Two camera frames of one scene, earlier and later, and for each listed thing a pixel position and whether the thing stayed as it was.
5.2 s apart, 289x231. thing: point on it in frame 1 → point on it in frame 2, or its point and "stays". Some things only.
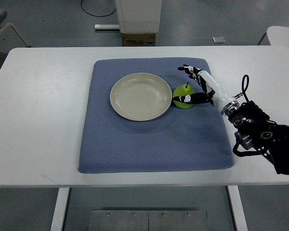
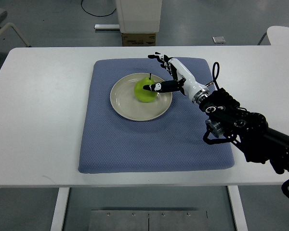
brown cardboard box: (138, 39) stays
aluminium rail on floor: (107, 26) stays
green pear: (181, 90) → (142, 95)
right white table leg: (238, 208) stays
